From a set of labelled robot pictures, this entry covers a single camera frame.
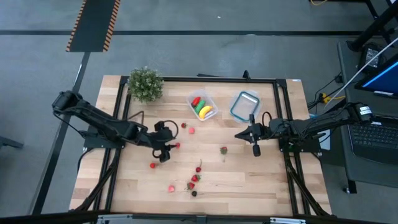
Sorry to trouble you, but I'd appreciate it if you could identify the blue-rimmed clear container lid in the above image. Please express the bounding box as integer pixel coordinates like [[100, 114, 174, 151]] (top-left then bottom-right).
[[229, 90, 261, 123]]

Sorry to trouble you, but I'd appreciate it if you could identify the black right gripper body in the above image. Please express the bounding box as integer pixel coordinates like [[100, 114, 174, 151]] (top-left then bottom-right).
[[249, 114, 285, 157]]

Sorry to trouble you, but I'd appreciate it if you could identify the white cable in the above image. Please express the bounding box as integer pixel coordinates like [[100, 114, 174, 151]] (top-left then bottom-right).
[[323, 37, 398, 108]]

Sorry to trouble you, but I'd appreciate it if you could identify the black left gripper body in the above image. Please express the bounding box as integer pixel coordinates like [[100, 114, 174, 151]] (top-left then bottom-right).
[[149, 120, 177, 164]]

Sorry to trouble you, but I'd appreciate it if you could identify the black hazard-striped floor mat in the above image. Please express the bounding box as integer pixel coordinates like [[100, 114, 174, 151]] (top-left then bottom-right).
[[65, 0, 121, 53]]

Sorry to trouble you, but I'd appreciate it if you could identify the green toy pepper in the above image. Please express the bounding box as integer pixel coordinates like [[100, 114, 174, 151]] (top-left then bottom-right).
[[194, 99, 206, 114]]

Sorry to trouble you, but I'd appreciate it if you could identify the black crossbar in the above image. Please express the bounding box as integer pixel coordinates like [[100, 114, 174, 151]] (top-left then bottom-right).
[[0, 210, 398, 224]]

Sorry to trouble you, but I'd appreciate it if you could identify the white paper sheet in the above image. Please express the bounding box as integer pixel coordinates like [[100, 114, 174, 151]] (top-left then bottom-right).
[[318, 130, 332, 151]]

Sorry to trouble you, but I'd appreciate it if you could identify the grey desk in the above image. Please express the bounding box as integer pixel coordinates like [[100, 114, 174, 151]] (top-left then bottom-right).
[[337, 40, 398, 189]]

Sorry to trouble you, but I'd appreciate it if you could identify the silver aluminium extrusion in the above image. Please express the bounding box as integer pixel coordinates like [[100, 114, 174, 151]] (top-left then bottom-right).
[[96, 213, 134, 224], [269, 217, 307, 224]]

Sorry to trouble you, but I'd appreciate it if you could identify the yellow toy banana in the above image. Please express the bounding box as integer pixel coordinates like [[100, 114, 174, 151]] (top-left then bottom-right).
[[198, 105, 214, 120]]

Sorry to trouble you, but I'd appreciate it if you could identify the black metal pole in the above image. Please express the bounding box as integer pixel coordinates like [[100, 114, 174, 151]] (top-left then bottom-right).
[[346, 1, 398, 52]]

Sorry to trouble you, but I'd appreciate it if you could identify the black laptop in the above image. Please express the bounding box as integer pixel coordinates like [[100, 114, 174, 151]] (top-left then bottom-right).
[[347, 113, 398, 166]]

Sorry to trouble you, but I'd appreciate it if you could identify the blue-lit computer screen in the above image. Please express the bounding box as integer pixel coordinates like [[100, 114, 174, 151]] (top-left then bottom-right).
[[354, 58, 398, 100]]

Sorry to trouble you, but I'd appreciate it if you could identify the black power adapter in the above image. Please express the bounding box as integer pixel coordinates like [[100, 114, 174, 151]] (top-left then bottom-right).
[[357, 42, 388, 74]]

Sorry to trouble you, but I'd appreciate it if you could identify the green artificial potted plant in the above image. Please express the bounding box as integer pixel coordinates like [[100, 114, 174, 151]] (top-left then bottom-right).
[[126, 65, 165, 103]]

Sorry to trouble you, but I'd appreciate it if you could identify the clear plastic food container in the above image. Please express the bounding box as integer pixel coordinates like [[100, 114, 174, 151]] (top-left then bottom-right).
[[185, 88, 218, 121]]

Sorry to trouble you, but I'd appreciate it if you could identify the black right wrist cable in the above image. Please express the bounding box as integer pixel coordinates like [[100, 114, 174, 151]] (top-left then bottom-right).
[[261, 111, 274, 125]]

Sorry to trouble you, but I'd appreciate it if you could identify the black furniture foot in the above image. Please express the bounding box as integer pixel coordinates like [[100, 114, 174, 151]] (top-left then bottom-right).
[[0, 136, 24, 150]]

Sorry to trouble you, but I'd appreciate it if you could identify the black metal table frame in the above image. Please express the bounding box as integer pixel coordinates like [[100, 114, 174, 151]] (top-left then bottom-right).
[[68, 70, 333, 218]]

